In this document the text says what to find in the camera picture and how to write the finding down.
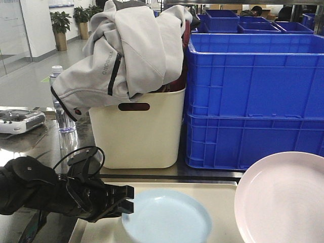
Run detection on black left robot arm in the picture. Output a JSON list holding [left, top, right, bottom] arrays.
[[1, 147, 134, 222]]

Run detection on grey jacket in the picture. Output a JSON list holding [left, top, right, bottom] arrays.
[[51, 1, 193, 121]]

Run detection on beige serving tray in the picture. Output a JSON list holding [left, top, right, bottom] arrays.
[[69, 182, 243, 242]]

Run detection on plant in gold pot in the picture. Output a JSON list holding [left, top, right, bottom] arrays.
[[73, 7, 89, 39], [50, 11, 71, 51]]

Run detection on light blue plate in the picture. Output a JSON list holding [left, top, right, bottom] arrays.
[[121, 189, 212, 242]]

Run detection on light pink plate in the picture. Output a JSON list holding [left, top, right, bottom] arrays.
[[234, 152, 323, 242]]

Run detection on white grey remote controller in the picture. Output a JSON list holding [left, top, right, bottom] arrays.
[[1, 109, 46, 134]]

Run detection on blue bins in background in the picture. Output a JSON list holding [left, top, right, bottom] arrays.
[[192, 10, 314, 34]]

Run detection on large blue upper crate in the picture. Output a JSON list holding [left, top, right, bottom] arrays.
[[186, 33, 323, 119]]

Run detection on large blue crate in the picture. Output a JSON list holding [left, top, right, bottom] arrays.
[[186, 113, 323, 170], [186, 33, 323, 119]]

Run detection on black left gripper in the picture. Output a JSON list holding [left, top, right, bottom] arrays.
[[54, 148, 134, 222]]

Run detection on clear water bottle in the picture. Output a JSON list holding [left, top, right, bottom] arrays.
[[49, 65, 76, 133]]

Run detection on large blue lower crate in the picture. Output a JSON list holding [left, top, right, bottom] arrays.
[[186, 113, 323, 170]]

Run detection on seated person in background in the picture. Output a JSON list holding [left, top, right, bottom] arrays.
[[240, 6, 263, 17]]

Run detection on stainless steel cart table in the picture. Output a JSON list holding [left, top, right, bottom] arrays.
[[1, 107, 244, 242]]

